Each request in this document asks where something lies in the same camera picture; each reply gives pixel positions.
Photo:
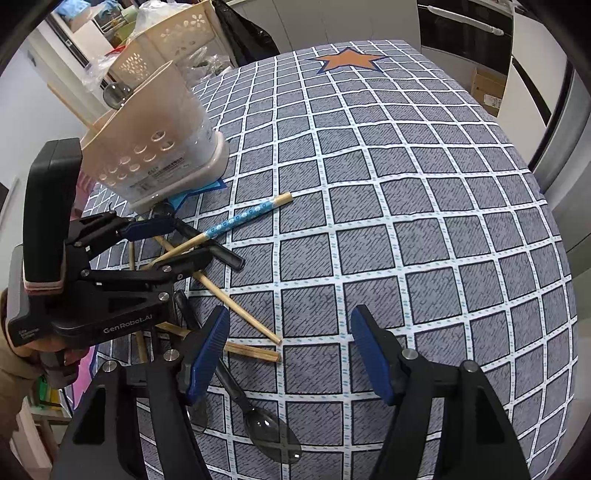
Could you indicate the beige flower-cutout basket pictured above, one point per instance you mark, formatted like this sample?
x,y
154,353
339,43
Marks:
x,y
180,32

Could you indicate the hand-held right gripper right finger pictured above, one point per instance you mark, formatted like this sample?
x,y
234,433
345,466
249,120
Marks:
x,y
371,357

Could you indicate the white cabinet door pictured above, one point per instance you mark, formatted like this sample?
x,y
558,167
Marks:
x,y
531,74

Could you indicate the blue patterned wooden chopstick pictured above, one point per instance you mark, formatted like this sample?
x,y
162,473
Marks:
x,y
249,213

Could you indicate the grey translucent spoon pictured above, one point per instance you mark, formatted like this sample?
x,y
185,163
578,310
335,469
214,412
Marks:
x,y
115,93

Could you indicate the clear plastic bag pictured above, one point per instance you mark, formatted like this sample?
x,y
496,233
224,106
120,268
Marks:
x,y
210,64

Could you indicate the grey checkered star tablecloth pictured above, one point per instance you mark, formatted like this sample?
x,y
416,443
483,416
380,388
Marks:
x,y
369,184

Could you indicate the black plastic bag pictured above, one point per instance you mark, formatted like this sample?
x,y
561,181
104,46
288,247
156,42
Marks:
x,y
249,37

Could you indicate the plain wooden chopstick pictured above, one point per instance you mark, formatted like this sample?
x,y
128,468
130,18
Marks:
x,y
244,314
258,353

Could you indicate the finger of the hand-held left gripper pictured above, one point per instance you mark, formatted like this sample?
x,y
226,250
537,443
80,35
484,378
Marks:
x,y
184,262
143,229

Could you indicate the beige perforated utensil holder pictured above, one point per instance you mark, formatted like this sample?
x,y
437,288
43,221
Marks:
x,y
152,129

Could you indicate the person's left hand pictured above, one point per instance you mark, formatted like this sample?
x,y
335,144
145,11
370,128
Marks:
x,y
64,367

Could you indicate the cardboard box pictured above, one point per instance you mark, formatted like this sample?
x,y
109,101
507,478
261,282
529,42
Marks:
x,y
488,90

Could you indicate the stainless steel fridge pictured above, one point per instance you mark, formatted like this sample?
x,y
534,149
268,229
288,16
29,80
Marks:
x,y
565,147

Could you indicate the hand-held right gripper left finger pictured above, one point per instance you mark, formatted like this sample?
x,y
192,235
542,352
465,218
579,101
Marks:
x,y
207,357

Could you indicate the black plastic spoon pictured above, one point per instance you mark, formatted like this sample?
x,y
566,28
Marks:
x,y
226,256
199,417
272,431

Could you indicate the black built-in oven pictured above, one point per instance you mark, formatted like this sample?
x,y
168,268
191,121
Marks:
x,y
461,27

